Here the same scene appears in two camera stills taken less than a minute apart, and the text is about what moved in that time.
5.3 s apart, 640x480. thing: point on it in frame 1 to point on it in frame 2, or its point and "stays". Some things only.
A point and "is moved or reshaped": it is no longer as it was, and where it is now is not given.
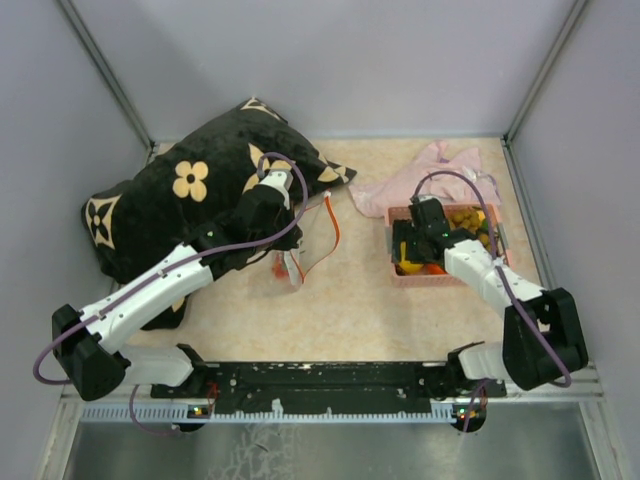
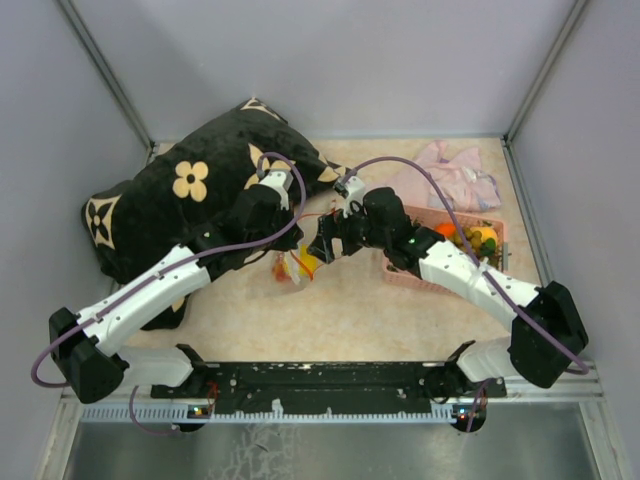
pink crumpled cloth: (458, 179) stays
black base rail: (332, 388) stays
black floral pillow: (232, 190) stays
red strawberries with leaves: (280, 266) stays
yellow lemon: (410, 267) is moved or reshaped
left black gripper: (288, 241) stays
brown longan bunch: (465, 219) is moved or reshaped
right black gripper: (404, 231) to (334, 225)
